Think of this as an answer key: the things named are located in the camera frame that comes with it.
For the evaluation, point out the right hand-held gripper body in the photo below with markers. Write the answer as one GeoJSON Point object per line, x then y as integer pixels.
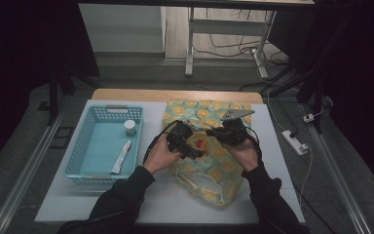
{"type": "Point", "coordinates": [233, 131]}

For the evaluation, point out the green yellow patterned fabric bag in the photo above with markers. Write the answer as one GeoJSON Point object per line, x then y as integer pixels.
{"type": "Point", "coordinates": [220, 162]}

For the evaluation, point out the light blue perforated plastic basket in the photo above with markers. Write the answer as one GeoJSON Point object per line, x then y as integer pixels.
{"type": "Point", "coordinates": [100, 152]}

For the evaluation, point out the black floor plate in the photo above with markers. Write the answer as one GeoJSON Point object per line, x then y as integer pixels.
{"type": "Point", "coordinates": [61, 130]}

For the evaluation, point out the person's left hand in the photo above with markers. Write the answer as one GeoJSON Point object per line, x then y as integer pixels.
{"type": "Point", "coordinates": [159, 156]}

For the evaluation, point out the white adapter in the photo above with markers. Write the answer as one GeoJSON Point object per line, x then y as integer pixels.
{"type": "Point", "coordinates": [309, 118]}

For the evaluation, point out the white tube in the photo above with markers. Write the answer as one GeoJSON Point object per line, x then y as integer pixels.
{"type": "Point", "coordinates": [120, 158]}

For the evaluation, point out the person's right hand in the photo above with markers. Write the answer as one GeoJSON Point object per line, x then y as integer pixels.
{"type": "Point", "coordinates": [245, 156]}

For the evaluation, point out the small red yellow packet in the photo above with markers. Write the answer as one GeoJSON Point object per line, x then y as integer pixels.
{"type": "Point", "coordinates": [201, 143]}

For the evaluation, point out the metal floor rail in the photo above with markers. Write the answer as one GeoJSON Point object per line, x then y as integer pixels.
{"type": "Point", "coordinates": [22, 182]}
{"type": "Point", "coordinates": [344, 188]}

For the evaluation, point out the white panel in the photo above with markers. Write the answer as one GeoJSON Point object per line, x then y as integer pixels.
{"type": "Point", "coordinates": [120, 29]}

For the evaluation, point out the white power strip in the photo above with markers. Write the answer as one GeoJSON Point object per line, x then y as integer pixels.
{"type": "Point", "coordinates": [293, 143]}

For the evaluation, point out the white desk frame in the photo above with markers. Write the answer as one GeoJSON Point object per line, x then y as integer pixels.
{"type": "Point", "coordinates": [227, 27]}

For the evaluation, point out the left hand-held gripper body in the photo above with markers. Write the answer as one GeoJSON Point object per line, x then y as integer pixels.
{"type": "Point", "coordinates": [180, 133]}

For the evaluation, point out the dark curtain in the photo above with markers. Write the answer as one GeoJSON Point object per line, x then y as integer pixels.
{"type": "Point", "coordinates": [13, 65]}
{"type": "Point", "coordinates": [363, 65]}

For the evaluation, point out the small white-lidded green jar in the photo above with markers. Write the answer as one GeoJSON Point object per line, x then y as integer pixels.
{"type": "Point", "coordinates": [130, 127]}

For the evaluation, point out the black stand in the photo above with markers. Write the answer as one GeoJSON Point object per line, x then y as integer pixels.
{"type": "Point", "coordinates": [52, 97]}
{"type": "Point", "coordinates": [318, 107]}

